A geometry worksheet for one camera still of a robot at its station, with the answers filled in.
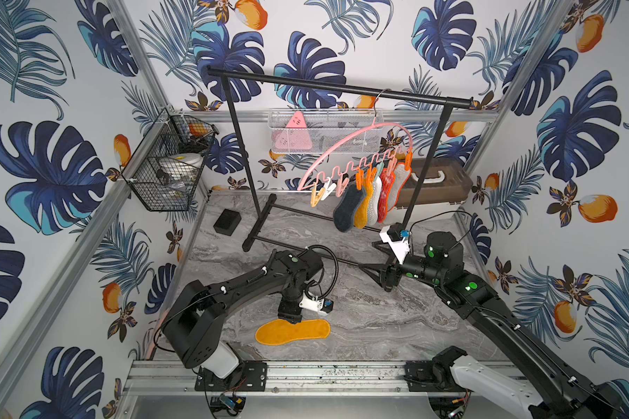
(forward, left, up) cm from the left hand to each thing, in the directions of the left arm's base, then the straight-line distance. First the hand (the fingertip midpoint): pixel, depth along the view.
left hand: (295, 303), depth 81 cm
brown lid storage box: (+45, -52, +14) cm, 70 cm away
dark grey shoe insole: (+25, -13, +16) cm, 32 cm away
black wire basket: (+50, +49, +25) cm, 74 cm away
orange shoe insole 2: (+24, -19, +18) cm, 35 cm away
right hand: (+8, -20, +20) cm, 29 cm away
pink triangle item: (+48, +5, +27) cm, 56 cm away
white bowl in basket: (+30, +37, +27) cm, 55 cm away
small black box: (+35, +33, -6) cm, 49 cm away
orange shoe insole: (-6, +4, -8) cm, 11 cm away
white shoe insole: (+36, -31, +21) cm, 52 cm away
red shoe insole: (+32, -27, +19) cm, 45 cm away
